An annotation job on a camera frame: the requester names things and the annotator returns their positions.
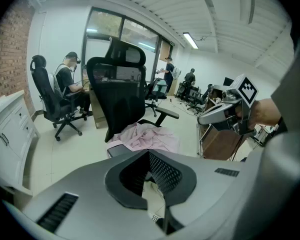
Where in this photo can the person's right forearm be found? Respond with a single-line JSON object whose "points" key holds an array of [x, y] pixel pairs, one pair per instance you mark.
{"points": [[265, 114]]}

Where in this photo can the person's grey shirt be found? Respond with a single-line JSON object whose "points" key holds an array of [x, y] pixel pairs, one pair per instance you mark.
{"points": [[292, 84]]}

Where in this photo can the black monitor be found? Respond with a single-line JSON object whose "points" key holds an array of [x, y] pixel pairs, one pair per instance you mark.
{"points": [[228, 81]]}

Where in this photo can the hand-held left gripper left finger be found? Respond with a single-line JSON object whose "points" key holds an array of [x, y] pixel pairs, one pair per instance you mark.
{"points": [[85, 189]]}

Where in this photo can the black high-back office chair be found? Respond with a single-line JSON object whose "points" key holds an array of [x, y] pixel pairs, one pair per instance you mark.
{"points": [[46, 94]]}

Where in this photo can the wooden door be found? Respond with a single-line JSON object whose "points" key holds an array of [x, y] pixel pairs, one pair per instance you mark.
{"points": [[165, 51]]}

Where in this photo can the black mesh office chair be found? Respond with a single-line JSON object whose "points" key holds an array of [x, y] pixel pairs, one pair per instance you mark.
{"points": [[120, 101]]}

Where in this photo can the long ceiling light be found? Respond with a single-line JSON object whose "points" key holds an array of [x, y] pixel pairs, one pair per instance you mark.
{"points": [[190, 40]]}

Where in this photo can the white cabinet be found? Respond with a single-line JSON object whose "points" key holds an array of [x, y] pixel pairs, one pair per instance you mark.
{"points": [[7, 134]]}

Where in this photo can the large black-framed window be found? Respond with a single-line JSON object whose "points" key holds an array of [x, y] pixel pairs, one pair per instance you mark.
{"points": [[102, 24]]}

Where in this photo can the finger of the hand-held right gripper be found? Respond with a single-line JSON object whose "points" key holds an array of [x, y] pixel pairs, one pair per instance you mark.
{"points": [[212, 115]]}

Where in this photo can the teal office chair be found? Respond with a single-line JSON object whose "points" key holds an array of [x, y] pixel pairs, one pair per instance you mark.
{"points": [[160, 87]]}

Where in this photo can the pink clothing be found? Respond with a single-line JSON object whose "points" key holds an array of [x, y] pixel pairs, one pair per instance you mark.
{"points": [[150, 136]]}

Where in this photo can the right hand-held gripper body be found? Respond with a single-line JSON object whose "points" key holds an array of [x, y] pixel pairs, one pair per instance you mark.
{"points": [[245, 89]]}

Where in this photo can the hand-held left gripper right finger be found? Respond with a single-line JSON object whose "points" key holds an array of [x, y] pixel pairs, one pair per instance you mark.
{"points": [[205, 181]]}

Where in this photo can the black phone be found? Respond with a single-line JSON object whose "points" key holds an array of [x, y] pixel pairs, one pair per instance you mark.
{"points": [[118, 151]]}

